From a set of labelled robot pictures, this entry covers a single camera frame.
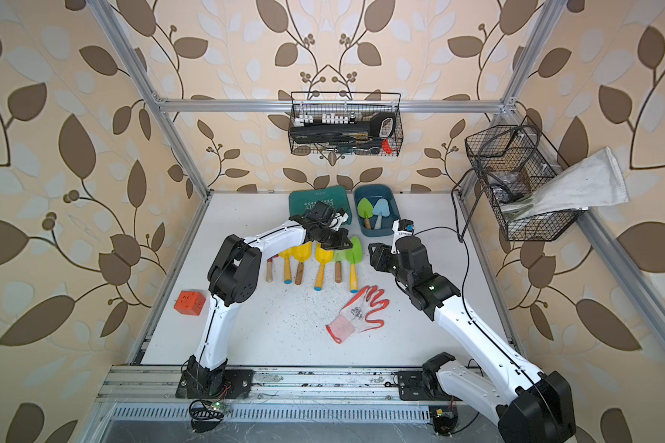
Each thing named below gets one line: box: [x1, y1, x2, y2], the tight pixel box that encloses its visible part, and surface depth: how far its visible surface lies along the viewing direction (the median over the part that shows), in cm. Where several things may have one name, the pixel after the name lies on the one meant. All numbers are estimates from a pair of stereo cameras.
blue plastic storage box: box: [353, 183, 401, 238], surface depth 117 cm
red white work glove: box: [326, 285, 390, 345], surface depth 87 cm
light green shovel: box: [333, 249, 347, 284], surface depth 101 cm
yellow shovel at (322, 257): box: [314, 241, 335, 292], surface depth 101 cm
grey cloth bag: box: [501, 146, 629, 220], surface depth 60 cm
